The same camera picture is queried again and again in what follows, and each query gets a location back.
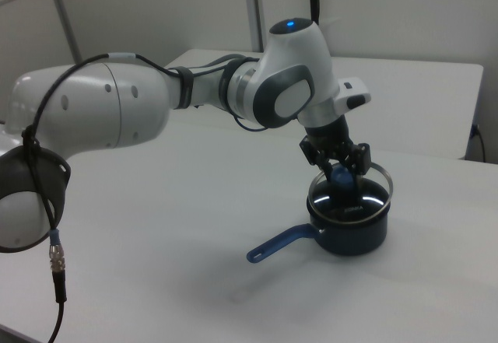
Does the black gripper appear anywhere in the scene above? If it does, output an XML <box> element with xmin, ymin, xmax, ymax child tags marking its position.
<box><xmin>298</xmin><ymin>114</ymin><xmax>372</xmax><ymax>181</ymax></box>

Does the glass lid with blue knob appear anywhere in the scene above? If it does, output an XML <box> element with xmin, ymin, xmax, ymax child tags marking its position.
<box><xmin>307</xmin><ymin>163</ymin><xmax>394</xmax><ymax>226</ymax></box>

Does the dark blue saucepan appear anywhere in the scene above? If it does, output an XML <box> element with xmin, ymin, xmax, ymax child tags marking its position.
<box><xmin>245</xmin><ymin>197</ymin><xmax>391</xmax><ymax>264</ymax></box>

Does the white side table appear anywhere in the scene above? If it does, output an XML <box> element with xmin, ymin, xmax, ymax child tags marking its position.
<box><xmin>163</xmin><ymin>48</ymin><xmax>485</xmax><ymax>162</ymax></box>

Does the black wall cable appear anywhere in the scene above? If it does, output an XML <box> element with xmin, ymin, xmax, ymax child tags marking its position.
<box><xmin>469</xmin><ymin>122</ymin><xmax>488</xmax><ymax>163</ymax></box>

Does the grey partition frame post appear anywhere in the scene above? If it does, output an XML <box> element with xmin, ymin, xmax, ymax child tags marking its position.
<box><xmin>242</xmin><ymin>0</ymin><xmax>266</xmax><ymax>54</ymax></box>
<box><xmin>44</xmin><ymin>0</ymin><xmax>83</xmax><ymax>65</ymax></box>

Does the black arm cable with connector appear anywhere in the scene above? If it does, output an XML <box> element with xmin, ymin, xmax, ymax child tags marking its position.
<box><xmin>20</xmin><ymin>51</ymin><xmax>203</xmax><ymax>343</ymax></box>

